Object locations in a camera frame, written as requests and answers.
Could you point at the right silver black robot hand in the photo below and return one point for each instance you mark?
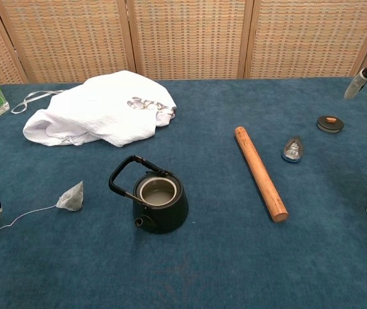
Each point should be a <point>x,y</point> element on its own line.
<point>359,82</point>

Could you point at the black cast iron teapot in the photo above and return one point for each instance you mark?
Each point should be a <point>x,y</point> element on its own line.
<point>164,215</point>

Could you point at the black teapot lid wooden knob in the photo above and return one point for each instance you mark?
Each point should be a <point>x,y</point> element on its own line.
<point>330,125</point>

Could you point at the clear blue correction tape dispenser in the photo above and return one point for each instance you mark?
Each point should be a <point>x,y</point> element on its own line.
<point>293,151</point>

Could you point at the wooden rolling pin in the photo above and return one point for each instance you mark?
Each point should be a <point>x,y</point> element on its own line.
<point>260,174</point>

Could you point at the woven wooden folding screen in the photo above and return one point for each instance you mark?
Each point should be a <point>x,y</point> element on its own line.
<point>190,38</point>

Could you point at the blue table cover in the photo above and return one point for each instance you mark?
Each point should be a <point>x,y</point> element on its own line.
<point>170,267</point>

